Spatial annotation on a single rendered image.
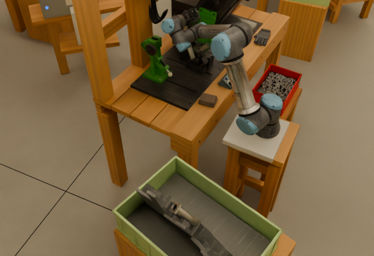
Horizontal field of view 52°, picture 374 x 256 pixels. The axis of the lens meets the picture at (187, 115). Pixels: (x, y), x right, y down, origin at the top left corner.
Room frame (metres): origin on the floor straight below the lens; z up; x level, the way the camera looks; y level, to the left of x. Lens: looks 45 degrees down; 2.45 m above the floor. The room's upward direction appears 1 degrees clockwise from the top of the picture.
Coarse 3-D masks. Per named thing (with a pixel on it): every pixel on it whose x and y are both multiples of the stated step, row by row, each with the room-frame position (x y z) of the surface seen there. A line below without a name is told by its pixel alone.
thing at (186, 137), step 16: (272, 16) 2.64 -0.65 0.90; (288, 16) 2.64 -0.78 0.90; (256, 32) 2.41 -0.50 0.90; (272, 32) 2.42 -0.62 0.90; (256, 48) 2.21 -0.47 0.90; (272, 48) 2.37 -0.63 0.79; (256, 64) 2.10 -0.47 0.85; (224, 96) 1.71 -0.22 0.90; (192, 112) 1.57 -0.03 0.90; (208, 112) 1.57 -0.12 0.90; (224, 112) 1.70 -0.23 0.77; (176, 128) 1.44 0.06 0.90; (192, 128) 1.45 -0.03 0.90; (208, 128) 1.52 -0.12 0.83; (176, 144) 1.40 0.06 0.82; (192, 144) 1.36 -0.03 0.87
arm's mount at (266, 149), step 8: (280, 120) 1.52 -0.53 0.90; (232, 128) 1.46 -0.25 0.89; (280, 128) 1.46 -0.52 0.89; (224, 136) 1.40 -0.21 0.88; (232, 136) 1.40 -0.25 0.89; (240, 136) 1.40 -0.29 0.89; (248, 136) 1.40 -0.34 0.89; (256, 136) 1.40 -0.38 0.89; (280, 136) 1.40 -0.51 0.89; (224, 144) 1.37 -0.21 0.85; (232, 144) 1.35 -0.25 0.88; (240, 144) 1.35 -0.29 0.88; (248, 144) 1.35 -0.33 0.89; (256, 144) 1.35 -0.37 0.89; (264, 144) 1.35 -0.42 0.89; (272, 144) 1.35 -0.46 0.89; (248, 152) 1.31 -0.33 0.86; (256, 152) 1.29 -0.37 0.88; (264, 152) 1.29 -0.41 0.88; (272, 152) 1.29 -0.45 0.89; (272, 160) 1.25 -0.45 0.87
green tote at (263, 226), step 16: (176, 160) 1.19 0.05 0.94; (160, 176) 1.10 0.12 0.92; (192, 176) 1.12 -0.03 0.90; (208, 192) 1.05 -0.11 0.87; (224, 192) 0.99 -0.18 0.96; (128, 208) 0.94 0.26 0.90; (240, 208) 0.93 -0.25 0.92; (128, 224) 0.82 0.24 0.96; (256, 224) 0.87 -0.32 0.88; (272, 224) 0.83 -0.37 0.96; (144, 240) 0.77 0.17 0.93; (272, 240) 0.76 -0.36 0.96
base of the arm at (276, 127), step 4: (268, 124) 1.40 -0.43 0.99; (272, 124) 1.40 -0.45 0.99; (276, 124) 1.41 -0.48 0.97; (264, 128) 1.40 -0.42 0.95; (268, 128) 1.40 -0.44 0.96; (272, 128) 1.40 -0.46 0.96; (276, 128) 1.41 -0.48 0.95; (260, 132) 1.40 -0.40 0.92; (264, 132) 1.39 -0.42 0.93; (268, 132) 1.39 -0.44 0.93; (272, 132) 1.40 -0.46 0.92; (276, 132) 1.40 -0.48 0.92; (260, 136) 1.40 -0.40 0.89; (264, 136) 1.39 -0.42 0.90; (268, 136) 1.39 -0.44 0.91; (272, 136) 1.39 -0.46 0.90
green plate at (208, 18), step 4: (200, 8) 2.09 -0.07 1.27; (204, 8) 2.08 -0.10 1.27; (200, 12) 2.09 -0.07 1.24; (204, 12) 2.07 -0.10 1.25; (208, 12) 2.06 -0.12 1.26; (212, 12) 2.05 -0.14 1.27; (216, 12) 2.04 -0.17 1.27; (200, 16) 2.08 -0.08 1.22; (204, 16) 2.07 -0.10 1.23; (208, 16) 2.06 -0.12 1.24; (212, 16) 2.04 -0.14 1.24; (204, 20) 2.06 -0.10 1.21; (208, 20) 2.05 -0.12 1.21; (212, 20) 2.04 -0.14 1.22; (196, 40) 2.04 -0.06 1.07; (200, 40) 2.03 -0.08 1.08; (204, 40) 2.02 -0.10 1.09; (208, 40) 2.01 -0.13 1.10
